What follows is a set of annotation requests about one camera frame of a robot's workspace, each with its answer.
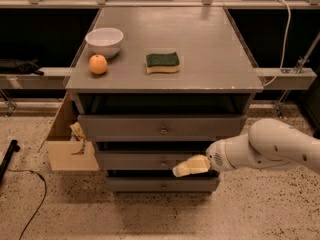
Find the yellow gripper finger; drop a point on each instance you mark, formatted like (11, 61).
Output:
(194, 165)

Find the grey drawer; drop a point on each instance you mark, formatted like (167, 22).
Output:
(162, 184)
(132, 128)
(139, 160)

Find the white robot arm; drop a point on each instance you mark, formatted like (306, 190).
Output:
(268, 144)

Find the grey bottom drawer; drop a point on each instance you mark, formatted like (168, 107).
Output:
(162, 184)

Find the grey drawer cabinet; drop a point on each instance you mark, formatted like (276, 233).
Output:
(215, 78)

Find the grey top drawer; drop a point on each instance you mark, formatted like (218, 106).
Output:
(132, 128)

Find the green yellow sponge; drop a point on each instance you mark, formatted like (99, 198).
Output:
(162, 63)

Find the crumpled yellow paper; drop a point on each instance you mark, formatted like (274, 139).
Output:
(78, 133)

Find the cardboard box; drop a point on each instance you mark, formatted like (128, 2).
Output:
(62, 145)

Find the orange fruit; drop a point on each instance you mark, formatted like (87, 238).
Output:
(98, 64)

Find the white bowl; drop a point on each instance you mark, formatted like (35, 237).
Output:
(105, 41)

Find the black pole base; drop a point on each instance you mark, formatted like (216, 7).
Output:
(13, 147)

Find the black cloth on shelf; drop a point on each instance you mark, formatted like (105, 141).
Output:
(14, 66)

